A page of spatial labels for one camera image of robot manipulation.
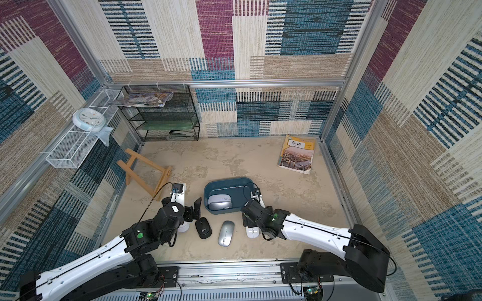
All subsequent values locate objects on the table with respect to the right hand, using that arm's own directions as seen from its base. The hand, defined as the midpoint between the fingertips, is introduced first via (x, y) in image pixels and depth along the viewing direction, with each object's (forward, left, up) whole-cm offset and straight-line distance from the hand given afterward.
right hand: (252, 211), depth 83 cm
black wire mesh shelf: (+53, +42, +8) cm, 68 cm away
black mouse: (-6, +21, -4) cm, 22 cm away
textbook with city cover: (+38, -28, -6) cm, 47 cm away
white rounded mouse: (-7, 0, -6) cm, 9 cm away
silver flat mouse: (+8, +16, -5) cm, 18 cm away
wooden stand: (+13, +48, -7) cm, 50 cm away
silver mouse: (-7, +11, -6) cm, 15 cm away
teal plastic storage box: (+16, +6, -7) cm, 18 cm away
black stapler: (+47, +42, +4) cm, 63 cm away
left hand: (+1, +24, +11) cm, 27 cm away
